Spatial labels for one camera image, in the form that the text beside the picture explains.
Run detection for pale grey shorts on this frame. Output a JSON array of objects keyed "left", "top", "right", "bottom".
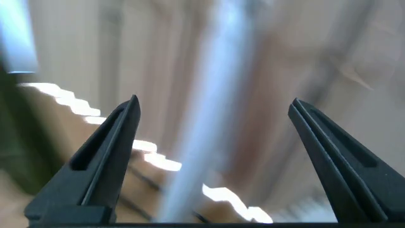
[{"left": 156, "top": 0, "right": 263, "bottom": 222}]

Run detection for beige curtain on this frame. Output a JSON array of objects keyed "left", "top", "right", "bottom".
[{"left": 27, "top": 0, "right": 405, "bottom": 219}]

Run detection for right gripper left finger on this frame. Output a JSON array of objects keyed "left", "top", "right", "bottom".
[{"left": 24, "top": 94, "right": 142, "bottom": 224}]

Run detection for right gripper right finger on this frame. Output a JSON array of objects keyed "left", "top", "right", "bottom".
[{"left": 287, "top": 97, "right": 405, "bottom": 223}]

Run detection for green garment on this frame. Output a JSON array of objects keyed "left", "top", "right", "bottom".
[{"left": 0, "top": 63, "right": 64, "bottom": 196}]

